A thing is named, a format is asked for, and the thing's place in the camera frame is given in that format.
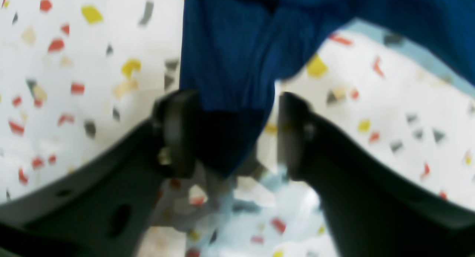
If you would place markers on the terrazzo patterned table cloth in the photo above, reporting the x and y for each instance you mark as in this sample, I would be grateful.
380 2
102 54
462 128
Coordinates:
77 76

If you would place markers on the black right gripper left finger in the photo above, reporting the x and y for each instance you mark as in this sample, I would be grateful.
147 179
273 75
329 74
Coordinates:
103 209

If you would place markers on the dark blue t-shirt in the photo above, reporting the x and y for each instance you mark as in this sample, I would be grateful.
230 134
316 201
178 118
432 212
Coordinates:
234 50

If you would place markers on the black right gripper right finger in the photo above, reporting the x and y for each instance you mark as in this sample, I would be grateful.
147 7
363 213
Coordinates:
369 209

